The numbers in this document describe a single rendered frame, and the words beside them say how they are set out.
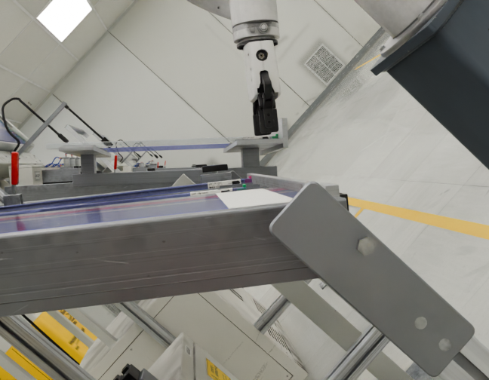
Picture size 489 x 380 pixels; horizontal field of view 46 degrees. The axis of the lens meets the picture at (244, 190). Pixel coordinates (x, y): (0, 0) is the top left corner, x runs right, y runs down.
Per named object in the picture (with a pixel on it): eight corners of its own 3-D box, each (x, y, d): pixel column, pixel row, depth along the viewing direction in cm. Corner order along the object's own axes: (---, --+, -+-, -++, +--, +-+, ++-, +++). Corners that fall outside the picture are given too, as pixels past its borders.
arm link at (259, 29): (282, 18, 100) (284, 35, 100) (275, 29, 109) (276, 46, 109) (234, 22, 99) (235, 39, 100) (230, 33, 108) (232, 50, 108)
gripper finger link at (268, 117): (277, 90, 98) (281, 130, 98) (274, 93, 101) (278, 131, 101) (258, 93, 98) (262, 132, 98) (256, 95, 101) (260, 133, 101)
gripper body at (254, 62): (281, 29, 100) (287, 95, 100) (272, 42, 110) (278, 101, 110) (238, 33, 99) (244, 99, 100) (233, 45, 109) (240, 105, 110)
